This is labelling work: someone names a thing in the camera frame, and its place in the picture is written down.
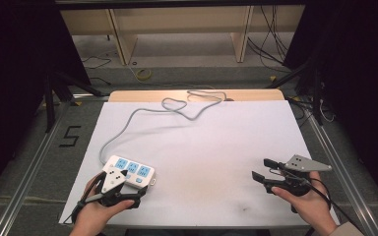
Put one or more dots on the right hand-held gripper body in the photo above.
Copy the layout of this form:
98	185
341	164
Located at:
303	165

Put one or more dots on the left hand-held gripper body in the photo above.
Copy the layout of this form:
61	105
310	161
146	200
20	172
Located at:
113	179

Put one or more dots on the white power strip blue sockets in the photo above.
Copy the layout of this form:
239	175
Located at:
134	170

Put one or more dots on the person's right hand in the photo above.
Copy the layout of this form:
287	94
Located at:
310	205

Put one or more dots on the person's left hand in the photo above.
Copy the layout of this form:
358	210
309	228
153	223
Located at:
93	214

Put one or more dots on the white table mat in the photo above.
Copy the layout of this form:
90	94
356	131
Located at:
210	157

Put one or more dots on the wooden table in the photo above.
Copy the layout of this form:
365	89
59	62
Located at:
138	95

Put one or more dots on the black tripod stand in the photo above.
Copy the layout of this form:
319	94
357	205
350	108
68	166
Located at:
308	82
59	91

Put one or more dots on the black curtain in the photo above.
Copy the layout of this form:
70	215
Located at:
16	82
357	82

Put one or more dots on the light wooden shelf unit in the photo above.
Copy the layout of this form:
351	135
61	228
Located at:
183	23

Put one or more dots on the aluminium rail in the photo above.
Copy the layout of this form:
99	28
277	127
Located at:
29	170
344	177

